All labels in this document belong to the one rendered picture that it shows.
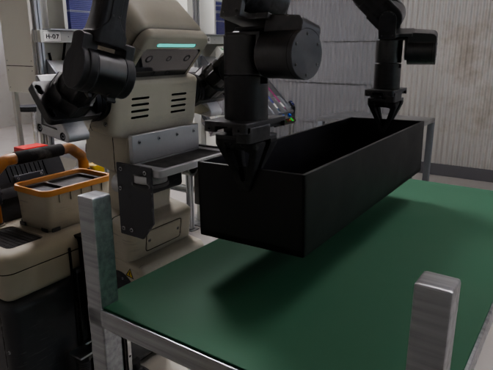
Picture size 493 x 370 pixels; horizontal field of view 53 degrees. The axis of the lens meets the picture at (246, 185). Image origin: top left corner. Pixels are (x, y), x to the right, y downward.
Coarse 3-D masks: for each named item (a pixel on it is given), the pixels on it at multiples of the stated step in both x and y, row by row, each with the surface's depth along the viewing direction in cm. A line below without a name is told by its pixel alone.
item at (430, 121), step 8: (336, 112) 377; (344, 112) 377; (352, 112) 377; (360, 112) 377; (368, 112) 377; (320, 120) 354; (328, 120) 350; (336, 120) 346; (424, 120) 335; (432, 120) 345; (432, 128) 348; (432, 136) 351; (432, 144) 354; (424, 160) 357; (424, 168) 358; (424, 176) 359
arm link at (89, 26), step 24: (96, 0) 84; (120, 0) 84; (96, 24) 83; (120, 24) 85; (72, 48) 84; (96, 48) 84; (120, 48) 88; (72, 72) 84; (96, 72) 82; (120, 96) 89
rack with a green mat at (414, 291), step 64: (448, 192) 115; (192, 256) 80; (256, 256) 80; (320, 256) 80; (384, 256) 80; (448, 256) 80; (128, 320) 62; (192, 320) 61; (256, 320) 61; (320, 320) 61; (384, 320) 61; (448, 320) 38
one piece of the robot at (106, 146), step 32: (96, 96) 97; (128, 96) 102; (160, 96) 110; (192, 96) 119; (96, 128) 104; (128, 128) 105; (160, 128) 113; (96, 160) 115; (128, 160) 109; (160, 192) 120; (160, 224) 117; (128, 256) 112; (160, 256) 116
